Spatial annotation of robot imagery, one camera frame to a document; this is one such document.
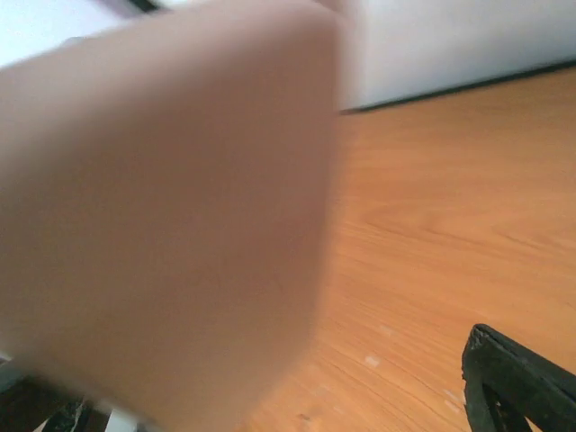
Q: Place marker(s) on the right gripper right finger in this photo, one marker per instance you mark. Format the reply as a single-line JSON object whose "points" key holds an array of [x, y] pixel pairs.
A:
{"points": [[508, 387]]}

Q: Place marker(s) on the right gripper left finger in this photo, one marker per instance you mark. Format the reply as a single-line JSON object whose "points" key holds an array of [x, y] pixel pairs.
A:
{"points": [[29, 403]]}

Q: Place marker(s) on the pink glasses case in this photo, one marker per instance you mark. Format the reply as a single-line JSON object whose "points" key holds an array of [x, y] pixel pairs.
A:
{"points": [[165, 193]]}

